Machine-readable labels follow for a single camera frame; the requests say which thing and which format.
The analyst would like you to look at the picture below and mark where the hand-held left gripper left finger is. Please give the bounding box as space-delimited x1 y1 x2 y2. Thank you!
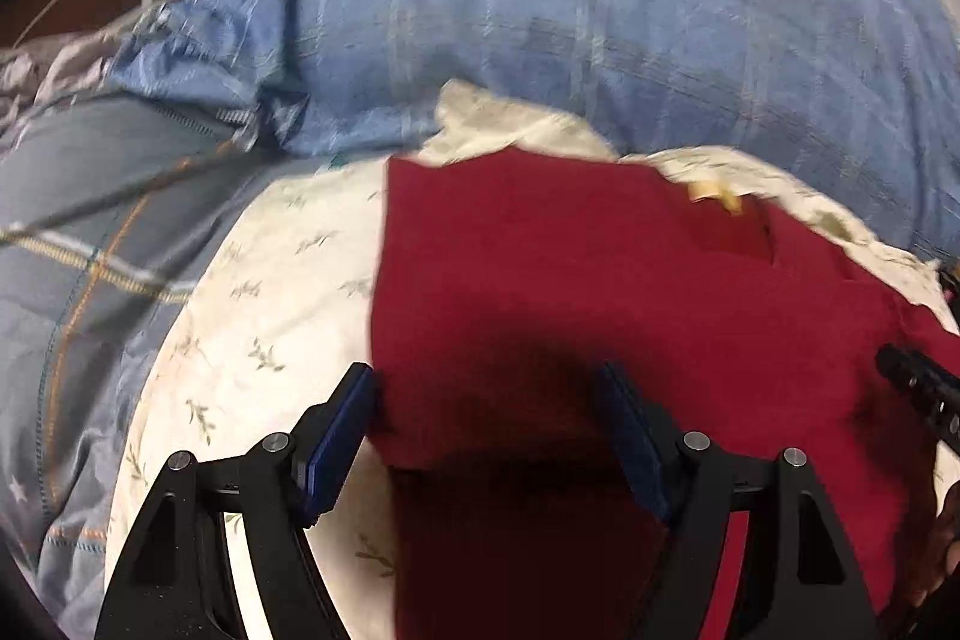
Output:
94 362 376 640

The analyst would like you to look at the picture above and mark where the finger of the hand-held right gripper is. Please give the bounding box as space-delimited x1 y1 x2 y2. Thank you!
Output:
876 344 960 457

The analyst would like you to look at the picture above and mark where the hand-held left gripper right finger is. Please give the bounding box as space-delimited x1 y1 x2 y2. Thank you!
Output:
598 361 880 640

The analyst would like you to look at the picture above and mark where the dark red garment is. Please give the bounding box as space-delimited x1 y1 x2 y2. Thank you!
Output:
367 156 960 640

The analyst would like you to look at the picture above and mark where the cream floral bed sheet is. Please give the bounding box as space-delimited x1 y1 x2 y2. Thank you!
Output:
105 81 960 640

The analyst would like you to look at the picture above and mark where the grey plaid blanket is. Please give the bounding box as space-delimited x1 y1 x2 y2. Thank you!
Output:
0 92 338 611

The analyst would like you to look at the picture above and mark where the blue plaid pillow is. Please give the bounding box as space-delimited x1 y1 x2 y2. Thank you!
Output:
112 0 960 266

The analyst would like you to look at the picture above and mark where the grey white patterned cloth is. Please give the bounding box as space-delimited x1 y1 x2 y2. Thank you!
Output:
0 36 125 112

